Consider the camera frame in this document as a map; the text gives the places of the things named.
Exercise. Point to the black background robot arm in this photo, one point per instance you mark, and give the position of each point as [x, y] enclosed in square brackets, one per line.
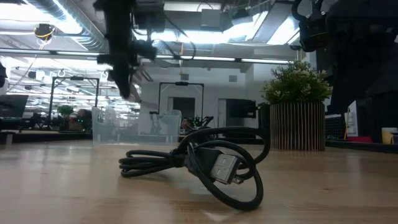
[203, 120]

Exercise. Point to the black wall screen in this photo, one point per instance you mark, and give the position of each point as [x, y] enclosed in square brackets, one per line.
[241, 108]

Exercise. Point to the slatted wooden planter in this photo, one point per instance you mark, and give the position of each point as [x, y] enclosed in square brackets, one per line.
[297, 126]

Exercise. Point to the black metal rig frame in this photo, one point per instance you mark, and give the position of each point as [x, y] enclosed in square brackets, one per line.
[181, 83]
[74, 78]

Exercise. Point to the red flat object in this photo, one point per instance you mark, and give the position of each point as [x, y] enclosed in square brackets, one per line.
[359, 139]

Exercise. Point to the yellow cup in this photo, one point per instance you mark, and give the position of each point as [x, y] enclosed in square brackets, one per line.
[388, 136]

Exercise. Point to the clear plastic bin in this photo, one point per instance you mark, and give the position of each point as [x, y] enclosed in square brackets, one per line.
[124, 130]

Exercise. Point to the small green background plant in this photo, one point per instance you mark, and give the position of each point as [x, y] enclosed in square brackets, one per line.
[65, 109]

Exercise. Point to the green potted plant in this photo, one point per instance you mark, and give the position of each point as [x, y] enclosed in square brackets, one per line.
[295, 84]

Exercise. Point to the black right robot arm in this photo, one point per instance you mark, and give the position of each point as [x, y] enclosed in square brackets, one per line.
[360, 56]

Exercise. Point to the person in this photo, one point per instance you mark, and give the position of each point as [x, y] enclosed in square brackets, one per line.
[185, 124]
[82, 119]

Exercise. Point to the black pegboard panel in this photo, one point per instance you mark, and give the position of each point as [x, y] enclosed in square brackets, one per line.
[334, 127]

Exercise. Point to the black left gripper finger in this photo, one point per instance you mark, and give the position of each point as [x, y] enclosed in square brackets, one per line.
[122, 84]

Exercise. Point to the long ceiling light strip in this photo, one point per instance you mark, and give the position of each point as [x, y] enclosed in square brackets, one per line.
[217, 58]

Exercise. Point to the black computer monitor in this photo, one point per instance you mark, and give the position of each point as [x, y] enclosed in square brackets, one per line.
[12, 105]

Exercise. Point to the black tall cabinet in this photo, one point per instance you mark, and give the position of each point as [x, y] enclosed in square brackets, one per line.
[264, 119]

